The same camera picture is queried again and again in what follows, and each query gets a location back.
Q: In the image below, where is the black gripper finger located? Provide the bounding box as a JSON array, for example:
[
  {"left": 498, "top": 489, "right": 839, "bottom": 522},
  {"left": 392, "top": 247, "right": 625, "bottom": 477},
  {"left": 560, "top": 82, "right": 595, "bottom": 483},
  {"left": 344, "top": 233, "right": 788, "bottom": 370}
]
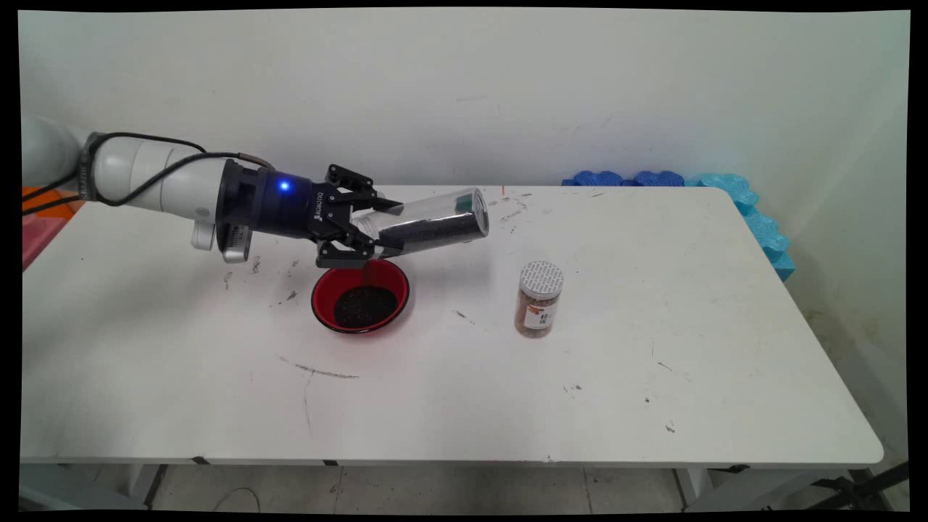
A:
[
  {"left": 316, "top": 217, "right": 404, "bottom": 270},
  {"left": 324, "top": 164, "right": 404, "bottom": 216}
]

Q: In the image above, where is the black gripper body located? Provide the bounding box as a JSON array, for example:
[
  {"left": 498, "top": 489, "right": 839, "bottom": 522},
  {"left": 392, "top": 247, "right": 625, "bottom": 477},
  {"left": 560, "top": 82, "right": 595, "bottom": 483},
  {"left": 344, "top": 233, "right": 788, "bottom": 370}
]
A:
[{"left": 221, "top": 159, "right": 334, "bottom": 244}]

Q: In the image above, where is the clear plastic jar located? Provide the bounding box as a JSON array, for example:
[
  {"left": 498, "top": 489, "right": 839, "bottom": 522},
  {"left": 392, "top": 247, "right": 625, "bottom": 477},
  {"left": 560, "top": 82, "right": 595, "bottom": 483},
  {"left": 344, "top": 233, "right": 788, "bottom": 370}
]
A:
[{"left": 352, "top": 187, "right": 491, "bottom": 260}]

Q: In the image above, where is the black seed pile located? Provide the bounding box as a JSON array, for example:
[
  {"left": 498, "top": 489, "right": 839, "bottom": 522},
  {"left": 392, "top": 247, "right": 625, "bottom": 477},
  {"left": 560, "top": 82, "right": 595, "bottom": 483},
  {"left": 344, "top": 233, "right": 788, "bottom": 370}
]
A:
[
  {"left": 333, "top": 284, "right": 399, "bottom": 329},
  {"left": 361, "top": 209, "right": 488, "bottom": 291}
]

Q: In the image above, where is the red bowl black rim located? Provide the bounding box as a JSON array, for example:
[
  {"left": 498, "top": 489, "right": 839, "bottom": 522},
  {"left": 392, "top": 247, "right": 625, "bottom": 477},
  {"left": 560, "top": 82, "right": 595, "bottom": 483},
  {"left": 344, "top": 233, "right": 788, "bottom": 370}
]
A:
[{"left": 311, "top": 257, "right": 411, "bottom": 335}]

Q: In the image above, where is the cinnamon stick jar white lid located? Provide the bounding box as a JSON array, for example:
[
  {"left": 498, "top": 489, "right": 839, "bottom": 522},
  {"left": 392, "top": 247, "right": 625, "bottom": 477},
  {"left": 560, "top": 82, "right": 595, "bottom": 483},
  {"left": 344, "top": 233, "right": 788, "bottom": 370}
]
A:
[{"left": 514, "top": 261, "right": 565, "bottom": 339}]

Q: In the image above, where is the dark blue foam piece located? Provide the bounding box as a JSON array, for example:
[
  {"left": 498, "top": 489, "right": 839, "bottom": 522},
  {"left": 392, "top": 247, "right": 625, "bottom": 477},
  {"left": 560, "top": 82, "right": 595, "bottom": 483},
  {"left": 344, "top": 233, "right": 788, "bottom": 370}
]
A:
[
  {"left": 563, "top": 170, "right": 625, "bottom": 188},
  {"left": 632, "top": 170, "right": 687, "bottom": 189}
]

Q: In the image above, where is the orange box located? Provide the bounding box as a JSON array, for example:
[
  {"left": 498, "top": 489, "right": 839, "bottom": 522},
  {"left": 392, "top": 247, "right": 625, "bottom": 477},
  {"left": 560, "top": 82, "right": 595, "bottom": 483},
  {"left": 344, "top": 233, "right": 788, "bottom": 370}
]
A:
[{"left": 22, "top": 186, "right": 85, "bottom": 221}]

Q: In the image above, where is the pink plastic item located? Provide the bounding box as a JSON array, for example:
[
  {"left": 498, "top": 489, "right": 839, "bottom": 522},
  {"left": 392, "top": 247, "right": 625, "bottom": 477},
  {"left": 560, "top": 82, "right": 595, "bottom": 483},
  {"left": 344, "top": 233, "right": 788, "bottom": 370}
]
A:
[{"left": 22, "top": 215, "right": 68, "bottom": 271}]

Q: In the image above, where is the white table leg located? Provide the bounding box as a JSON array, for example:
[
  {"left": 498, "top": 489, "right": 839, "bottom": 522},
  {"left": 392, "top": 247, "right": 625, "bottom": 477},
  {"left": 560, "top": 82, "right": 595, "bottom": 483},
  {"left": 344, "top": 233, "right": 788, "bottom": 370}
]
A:
[
  {"left": 673, "top": 468, "right": 716, "bottom": 506},
  {"left": 129, "top": 464, "right": 170, "bottom": 506}
]

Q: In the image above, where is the light blue foam piece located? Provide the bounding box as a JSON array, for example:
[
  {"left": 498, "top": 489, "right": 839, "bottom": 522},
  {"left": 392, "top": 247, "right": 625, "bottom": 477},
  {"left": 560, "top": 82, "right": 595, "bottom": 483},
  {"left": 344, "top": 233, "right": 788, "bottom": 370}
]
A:
[{"left": 696, "top": 173, "right": 797, "bottom": 283}]

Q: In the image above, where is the black stand bar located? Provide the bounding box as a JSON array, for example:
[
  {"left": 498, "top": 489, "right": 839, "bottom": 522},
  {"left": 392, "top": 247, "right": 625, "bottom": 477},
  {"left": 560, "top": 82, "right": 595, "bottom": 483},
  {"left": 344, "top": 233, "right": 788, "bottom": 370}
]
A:
[{"left": 803, "top": 461, "right": 911, "bottom": 510}]

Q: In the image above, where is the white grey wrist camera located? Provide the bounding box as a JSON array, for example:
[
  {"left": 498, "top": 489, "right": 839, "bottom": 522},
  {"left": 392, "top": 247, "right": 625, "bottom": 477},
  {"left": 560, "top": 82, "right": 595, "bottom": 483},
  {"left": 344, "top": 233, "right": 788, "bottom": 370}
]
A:
[{"left": 191, "top": 220, "right": 252, "bottom": 264}]

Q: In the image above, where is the thin grey cable loop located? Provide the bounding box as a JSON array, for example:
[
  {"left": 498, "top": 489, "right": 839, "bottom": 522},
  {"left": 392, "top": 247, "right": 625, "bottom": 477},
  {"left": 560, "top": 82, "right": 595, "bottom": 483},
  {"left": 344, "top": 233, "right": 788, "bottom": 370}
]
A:
[{"left": 212, "top": 486, "right": 261, "bottom": 513}]

